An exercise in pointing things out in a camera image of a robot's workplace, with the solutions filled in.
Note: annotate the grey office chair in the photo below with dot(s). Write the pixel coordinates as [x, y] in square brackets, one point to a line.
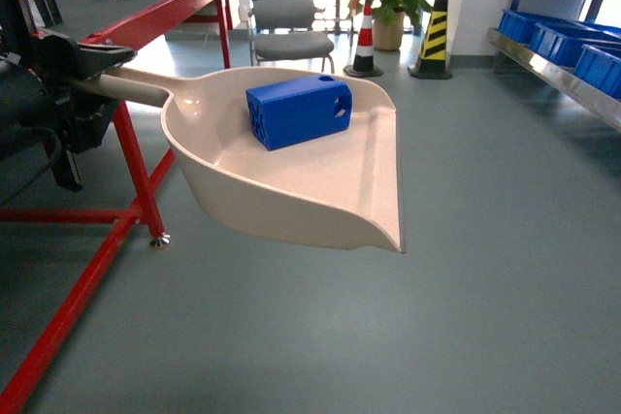
[282, 30]

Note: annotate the yellow black traffic cone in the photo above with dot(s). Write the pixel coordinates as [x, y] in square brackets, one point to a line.
[431, 63]

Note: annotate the blue bin on shelf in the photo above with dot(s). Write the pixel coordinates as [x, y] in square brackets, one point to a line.
[590, 49]

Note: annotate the steel shelf rack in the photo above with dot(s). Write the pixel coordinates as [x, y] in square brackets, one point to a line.
[604, 107]

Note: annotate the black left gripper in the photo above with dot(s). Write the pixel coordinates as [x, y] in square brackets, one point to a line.
[39, 104]

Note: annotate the beige plastic dustpan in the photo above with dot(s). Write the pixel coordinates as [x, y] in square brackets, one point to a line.
[339, 191]

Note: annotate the red white traffic cone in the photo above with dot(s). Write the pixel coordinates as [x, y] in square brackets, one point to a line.
[363, 65]

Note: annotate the blue 3D-printed part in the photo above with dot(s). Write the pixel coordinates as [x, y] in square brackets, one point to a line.
[299, 110]

